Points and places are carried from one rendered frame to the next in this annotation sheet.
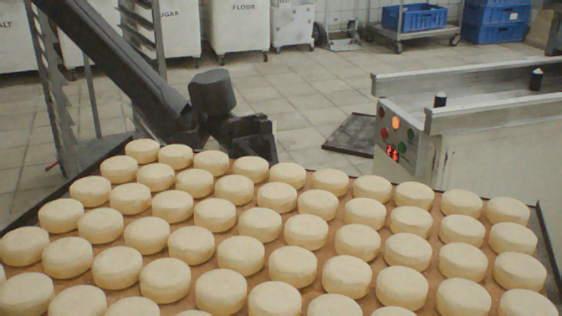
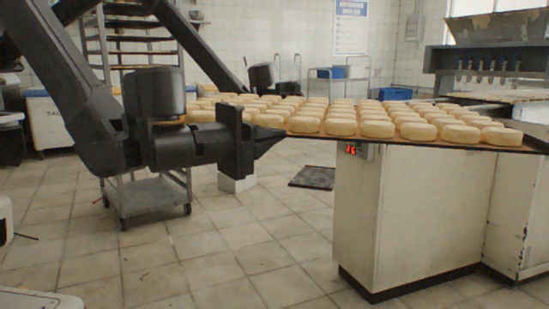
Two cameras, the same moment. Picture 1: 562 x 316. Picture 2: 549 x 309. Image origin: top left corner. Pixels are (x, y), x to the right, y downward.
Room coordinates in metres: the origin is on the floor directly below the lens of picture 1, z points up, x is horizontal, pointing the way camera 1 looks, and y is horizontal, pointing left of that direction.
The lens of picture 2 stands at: (-0.24, 0.18, 1.12)
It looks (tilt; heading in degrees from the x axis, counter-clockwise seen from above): 15 degrees down; 354
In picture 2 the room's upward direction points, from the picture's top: straight up
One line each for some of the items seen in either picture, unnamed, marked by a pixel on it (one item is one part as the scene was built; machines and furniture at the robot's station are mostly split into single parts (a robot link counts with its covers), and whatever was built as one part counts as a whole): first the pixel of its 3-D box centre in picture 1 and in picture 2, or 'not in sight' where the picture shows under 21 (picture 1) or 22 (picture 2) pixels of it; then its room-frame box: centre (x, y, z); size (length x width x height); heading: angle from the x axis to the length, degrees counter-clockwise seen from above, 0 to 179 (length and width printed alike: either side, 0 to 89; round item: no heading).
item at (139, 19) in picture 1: (131, 14); not in sight; (2.50, 0.72, 0.87); 0.64 x 0.03 x 0.03; 30
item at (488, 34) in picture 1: (491, 30); not in sight; (5.63, -2.27, 0.10); 0.60 x 0.40 x 0.20; 107
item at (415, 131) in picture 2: not in sight; (418, 131); (0.28, -0.08, 1.01); 0.05 x 0.05 x 0.02
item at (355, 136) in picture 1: (367, 134); (316, 177); (3.02, -0.54, 0.01); 0.60 x 0.40 x 0.03; 155
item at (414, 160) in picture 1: (399, 135); (354, 138); (1.31, -0.32, 0.77); 0.24 x 0.04 x 0.14; 18
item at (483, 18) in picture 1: (494, 11); not in sight; (5.63, -2.27, 0.30); 0.60 x 0.40 x 0.20; 109
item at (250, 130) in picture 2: not in sight; (258, 143); (0.29, 0.15, 1.00); 0.09 x 0.07 x 0.07; 118
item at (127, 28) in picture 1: (134, 33); not in sight; (2.50, 0.72, 0.78); 0.64 x 0.03 x 0.03; 30
